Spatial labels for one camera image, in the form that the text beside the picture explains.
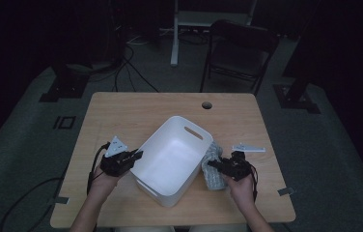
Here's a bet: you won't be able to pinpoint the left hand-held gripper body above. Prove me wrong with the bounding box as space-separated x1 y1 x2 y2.
99 135 136 178

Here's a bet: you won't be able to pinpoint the right hand-held gripper cable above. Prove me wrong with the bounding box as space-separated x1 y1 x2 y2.
248 163 260 202

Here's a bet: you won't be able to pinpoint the black folding chair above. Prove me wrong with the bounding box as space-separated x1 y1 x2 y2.
199 18 280 97

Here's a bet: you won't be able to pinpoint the person's right hand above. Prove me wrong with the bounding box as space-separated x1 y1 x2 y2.
225 173 258 211

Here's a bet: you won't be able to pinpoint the black floor cables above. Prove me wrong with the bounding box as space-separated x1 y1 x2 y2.
89 42 160 94

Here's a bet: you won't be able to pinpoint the white metal stand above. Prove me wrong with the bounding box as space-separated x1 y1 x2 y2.
169 0 258 68

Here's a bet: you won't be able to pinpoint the left hand-held gripper cable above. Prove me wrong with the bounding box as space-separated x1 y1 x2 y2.
86 141 111 196

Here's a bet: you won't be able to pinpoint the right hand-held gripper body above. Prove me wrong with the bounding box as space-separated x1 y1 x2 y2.
221 142 266 182

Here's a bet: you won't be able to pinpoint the black stand base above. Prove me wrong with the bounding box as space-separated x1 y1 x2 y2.
39 62 91 103
272 0 321 114

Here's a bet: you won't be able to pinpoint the person's left hand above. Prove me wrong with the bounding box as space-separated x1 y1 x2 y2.
87 164 124 202

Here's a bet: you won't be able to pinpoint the hand-held gripper cable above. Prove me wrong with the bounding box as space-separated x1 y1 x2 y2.
248 163 260 202
86 141 111 196

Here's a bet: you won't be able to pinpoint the white plastic storage bin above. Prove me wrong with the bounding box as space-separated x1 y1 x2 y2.
129 115 214 208

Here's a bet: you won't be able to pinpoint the grey fluffy cloth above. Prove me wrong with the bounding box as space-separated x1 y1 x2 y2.
201 140 227 191

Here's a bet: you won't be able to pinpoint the black cable beside table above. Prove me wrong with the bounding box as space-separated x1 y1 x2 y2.
0 176 63 232

